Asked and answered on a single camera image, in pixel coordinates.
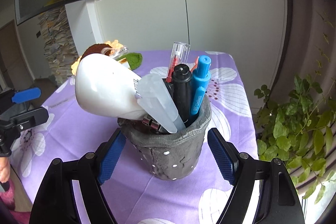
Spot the pink checkered pen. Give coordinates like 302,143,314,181
142,114,168,134

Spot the grey clay pen holder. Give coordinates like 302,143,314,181
117,96,211,180

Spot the white correction tape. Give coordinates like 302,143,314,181
75,53,146,120

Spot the grey translucent pen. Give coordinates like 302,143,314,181
137,74,185,134

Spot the light blue pen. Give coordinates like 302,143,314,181
190,55,211,118

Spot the black marker pen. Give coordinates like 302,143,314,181
172,64,192,127

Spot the orange utility knife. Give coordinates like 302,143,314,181
190,56,200,73

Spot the red gel pen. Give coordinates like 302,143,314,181
166,42,190,83

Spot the person's left hand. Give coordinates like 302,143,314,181
0,157,11,183

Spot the stack of papers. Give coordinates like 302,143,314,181
38,6,79,86

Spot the green potted plant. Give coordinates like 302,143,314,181
253,11,336,205

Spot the crochet sunflower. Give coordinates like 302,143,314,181
71,40,142,76

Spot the grey curtain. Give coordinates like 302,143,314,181
271,0,335,103

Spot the white bookshelf cabinet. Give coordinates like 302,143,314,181
64,0,288,83

